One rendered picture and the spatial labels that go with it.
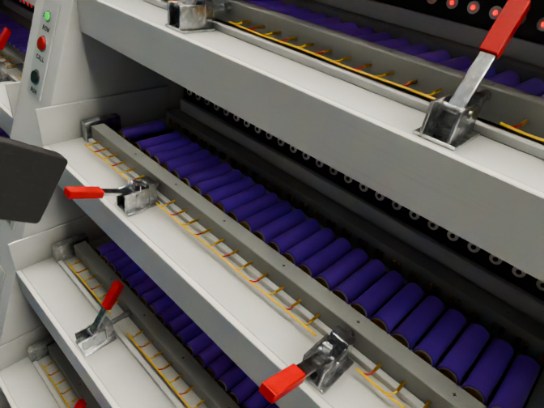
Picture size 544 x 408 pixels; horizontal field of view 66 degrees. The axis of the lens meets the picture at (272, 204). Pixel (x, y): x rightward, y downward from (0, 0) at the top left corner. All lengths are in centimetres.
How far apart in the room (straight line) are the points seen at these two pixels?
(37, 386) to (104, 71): 49
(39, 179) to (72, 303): 46
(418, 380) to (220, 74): 28
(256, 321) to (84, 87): 39
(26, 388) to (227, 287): 48
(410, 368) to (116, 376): 34
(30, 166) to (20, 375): 65
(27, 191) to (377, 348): 26
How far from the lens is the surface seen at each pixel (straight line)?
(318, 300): 36
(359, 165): 29
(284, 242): 42
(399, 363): 34
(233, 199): 46
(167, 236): 44
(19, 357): 83
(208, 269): 40
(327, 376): 33
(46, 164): 18
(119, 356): 57
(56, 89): 60
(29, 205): 19
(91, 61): 61
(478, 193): 26
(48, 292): 66
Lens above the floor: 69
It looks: 18 degrees down
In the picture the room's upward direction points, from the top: 22 degrees clockwise
